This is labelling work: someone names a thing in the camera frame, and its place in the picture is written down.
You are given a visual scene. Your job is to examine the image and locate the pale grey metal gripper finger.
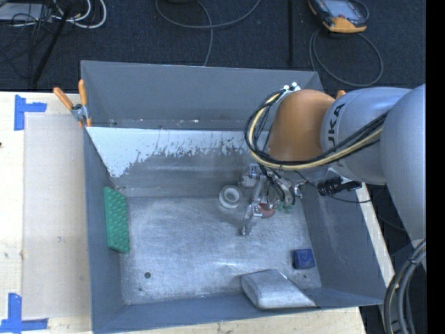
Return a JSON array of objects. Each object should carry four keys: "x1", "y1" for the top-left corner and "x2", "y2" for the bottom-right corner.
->
[
  {"x1": 240, "y1": 204, "x2": 255, "y2": 237},
  {"x1": 249, "y1": 205, "x2": 262, "y2": 230}
]

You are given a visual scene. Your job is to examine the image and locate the red-brown small object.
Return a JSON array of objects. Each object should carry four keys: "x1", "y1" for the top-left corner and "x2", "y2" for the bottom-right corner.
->
[{"x1": 259, "y1": 202, "x2": 276, "y2": 220}]

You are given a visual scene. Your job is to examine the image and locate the grey metal bin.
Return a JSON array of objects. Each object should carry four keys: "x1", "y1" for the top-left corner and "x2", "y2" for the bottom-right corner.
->
[{"x1": 79, "y1": 60, "x2": 396, "y2": 334}]

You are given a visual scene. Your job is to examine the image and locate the blue sponge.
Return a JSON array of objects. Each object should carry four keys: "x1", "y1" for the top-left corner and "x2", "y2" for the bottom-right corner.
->
[{"x1": 291, "y1": 248, "x2": 316, "y2": 271}]

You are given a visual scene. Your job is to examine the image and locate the grey cloth pouch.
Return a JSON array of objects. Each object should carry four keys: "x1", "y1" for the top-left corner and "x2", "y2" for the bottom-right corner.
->
[{"x1": 240, "y1": 269, "x2": 318, "y2": 310}]

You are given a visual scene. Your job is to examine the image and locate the dark green flat block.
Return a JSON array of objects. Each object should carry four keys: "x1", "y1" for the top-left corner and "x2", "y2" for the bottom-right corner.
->
[{"x1": 103, "y1": 186, "x2": 131, "y2": 255}]

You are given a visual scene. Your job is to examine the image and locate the pale wood flat board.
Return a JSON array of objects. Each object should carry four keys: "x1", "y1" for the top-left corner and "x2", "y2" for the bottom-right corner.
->
[{"x1": 21, "y1": 112, "x2": 93, "y2": 321}]

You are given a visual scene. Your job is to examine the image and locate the white ring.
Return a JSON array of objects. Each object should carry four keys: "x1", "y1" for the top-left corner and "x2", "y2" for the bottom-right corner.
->
[{"x1": 218, "y1": 184, "x2": 242, "y2": 209}]

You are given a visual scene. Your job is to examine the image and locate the black cylinder on white bracket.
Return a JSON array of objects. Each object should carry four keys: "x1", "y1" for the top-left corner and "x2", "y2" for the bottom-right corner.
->
[{"x1": 316, "y1": 176, "x2": 363, "y2": 198}]

